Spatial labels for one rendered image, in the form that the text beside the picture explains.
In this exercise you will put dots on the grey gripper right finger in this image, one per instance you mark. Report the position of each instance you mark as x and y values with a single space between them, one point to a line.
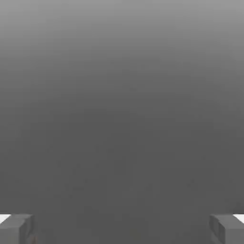
230 228

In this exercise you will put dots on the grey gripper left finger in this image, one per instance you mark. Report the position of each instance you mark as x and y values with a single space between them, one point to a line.
13 228

